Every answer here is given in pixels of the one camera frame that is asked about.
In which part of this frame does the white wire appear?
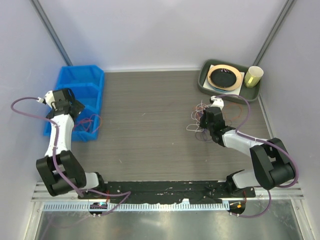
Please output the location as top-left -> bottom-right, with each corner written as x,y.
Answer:
185,100 -> 208,133

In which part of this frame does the blue plastic compartment bin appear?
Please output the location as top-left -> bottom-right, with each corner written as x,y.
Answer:
55,65 -> 105,142

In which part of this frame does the white slotted cable duct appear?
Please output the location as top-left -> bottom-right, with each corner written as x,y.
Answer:
42,200 -> 230,212

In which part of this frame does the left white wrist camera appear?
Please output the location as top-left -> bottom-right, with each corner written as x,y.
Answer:
36,90 -> 55,109

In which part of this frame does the black plate with gold rim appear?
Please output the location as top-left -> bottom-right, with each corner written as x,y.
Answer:
207,64 -> 243,92

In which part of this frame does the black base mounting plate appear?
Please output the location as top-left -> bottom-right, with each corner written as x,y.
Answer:
77,179 -> 256,205

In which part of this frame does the aluminium frame rail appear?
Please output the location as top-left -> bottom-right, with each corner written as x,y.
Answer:
31,182 -> 305,202

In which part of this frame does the yellow-green paper cup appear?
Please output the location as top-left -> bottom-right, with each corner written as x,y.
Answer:
244,66 -> 264,88

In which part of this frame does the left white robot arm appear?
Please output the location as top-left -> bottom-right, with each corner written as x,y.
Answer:
36,88 -> 107,200

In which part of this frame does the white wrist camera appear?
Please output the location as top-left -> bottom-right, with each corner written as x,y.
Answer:
36,90 -> 55,109
209,96 -> 224,110

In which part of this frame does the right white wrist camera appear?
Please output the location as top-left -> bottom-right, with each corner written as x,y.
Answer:
209,96 -> 224,110

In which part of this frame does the white paper under plate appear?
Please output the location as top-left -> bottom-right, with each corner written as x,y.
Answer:
203,74 -> 244,97

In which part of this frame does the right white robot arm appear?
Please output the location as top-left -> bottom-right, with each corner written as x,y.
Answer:
199,106 -> 299,198

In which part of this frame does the purple wire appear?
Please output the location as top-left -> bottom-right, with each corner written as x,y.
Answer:
192,102 -> 233,142

